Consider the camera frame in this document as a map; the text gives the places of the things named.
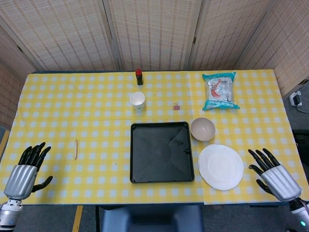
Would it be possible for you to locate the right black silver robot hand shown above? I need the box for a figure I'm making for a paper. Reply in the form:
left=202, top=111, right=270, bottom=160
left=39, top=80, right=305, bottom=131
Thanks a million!
left=248, top=148, right=302, bottom=203

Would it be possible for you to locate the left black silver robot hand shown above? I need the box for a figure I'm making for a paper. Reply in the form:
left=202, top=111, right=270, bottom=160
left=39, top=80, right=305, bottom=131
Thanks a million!
left=3, top=142, right=54, bottom=201

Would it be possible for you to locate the white paper plate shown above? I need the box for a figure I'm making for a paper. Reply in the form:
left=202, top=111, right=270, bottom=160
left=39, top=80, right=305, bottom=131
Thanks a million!
left=198, top=144, right=244, bottom=191

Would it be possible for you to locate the beige round bowl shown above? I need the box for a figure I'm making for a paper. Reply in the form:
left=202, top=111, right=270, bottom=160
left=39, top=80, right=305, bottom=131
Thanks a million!
left=190, top=117, right=216, bottom=142

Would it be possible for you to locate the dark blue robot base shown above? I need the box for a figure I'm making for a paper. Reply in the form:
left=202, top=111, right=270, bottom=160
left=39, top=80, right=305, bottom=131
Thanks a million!
left=99, top=205, right=206, bottom=232

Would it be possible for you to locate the black square plastic tray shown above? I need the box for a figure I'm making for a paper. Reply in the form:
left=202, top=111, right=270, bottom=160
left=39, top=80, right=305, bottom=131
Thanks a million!
left=129, top=121, right=196, bottom=184

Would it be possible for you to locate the black box beside table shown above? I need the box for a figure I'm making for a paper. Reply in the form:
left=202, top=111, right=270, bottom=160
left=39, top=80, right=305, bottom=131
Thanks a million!
left=293, top=130, right=309, bottom=158

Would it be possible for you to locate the white power adapter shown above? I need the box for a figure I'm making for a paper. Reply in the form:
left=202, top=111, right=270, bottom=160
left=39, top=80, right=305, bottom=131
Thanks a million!
left=289, top=91, right=304, bottom=107

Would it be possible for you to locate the yellow white checkered tablecloth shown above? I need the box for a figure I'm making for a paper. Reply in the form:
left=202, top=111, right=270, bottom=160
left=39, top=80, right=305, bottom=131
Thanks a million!
left=0, top=70, right=307, bottom=206

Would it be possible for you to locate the teal snack bag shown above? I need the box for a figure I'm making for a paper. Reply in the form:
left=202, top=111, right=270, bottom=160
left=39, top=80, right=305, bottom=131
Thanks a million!
left=201, top=71, right=241, bottom=111

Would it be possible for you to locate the white paper cup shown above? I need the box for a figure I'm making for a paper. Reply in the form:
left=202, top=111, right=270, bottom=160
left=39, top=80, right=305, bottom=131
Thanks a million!
left=129, top=91, right=146, bottom=112

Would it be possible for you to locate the dark bottle with red cap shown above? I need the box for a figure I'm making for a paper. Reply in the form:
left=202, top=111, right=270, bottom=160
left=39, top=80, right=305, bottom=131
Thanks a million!
left=135, top=68, right=144, bottom=86

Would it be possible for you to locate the woven folding screen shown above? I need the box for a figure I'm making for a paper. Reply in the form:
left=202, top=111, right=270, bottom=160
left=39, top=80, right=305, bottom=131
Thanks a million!
left=0, top=0, right=309, bottom=126

